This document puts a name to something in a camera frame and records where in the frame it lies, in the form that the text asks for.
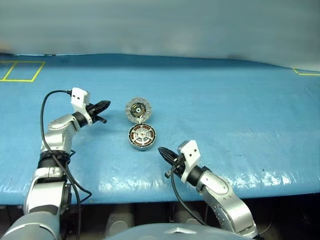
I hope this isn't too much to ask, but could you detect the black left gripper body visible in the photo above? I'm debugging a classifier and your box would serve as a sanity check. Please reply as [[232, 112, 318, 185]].
[[85, 104, 101, 124]]

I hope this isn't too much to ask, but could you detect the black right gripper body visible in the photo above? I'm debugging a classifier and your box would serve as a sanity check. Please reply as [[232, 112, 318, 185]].
[[171, 154, 187, 181]]

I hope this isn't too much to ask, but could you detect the black rotor with silver spokes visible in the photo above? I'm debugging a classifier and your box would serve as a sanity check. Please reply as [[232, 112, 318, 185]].
[[131, 125, 154, 147]]

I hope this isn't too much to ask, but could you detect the motor stator housing with copper windings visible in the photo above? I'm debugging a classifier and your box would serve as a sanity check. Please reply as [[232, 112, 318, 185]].
[[128, 122, 158, 151]]

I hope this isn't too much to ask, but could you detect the grey rounded housing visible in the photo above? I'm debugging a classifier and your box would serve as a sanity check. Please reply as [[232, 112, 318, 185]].
[[172, 209, 201, 225], [104, 211, 136, 236]]

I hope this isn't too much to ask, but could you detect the grey robot torso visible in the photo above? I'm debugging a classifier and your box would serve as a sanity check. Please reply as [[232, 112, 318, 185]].
[[104, 223, 241, 240]]

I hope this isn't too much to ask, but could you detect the blue plastic table cover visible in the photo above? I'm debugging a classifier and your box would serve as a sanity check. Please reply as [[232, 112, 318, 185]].
[[0, 53, 320, 206]]

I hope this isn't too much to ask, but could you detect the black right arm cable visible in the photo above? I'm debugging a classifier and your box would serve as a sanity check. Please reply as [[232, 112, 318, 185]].
[[170, 156, 208, 226]]

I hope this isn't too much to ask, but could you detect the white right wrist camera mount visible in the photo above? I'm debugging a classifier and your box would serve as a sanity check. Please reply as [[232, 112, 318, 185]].
[[176, 139, 202, 183]]

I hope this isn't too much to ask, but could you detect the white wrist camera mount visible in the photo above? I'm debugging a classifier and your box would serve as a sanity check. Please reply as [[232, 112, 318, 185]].
[[69, 87, 93, 126], [176, 139, 202, 183]]

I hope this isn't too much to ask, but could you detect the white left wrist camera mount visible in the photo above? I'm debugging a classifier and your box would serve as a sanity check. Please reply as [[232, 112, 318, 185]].
[[69, 87, 93, 126]]

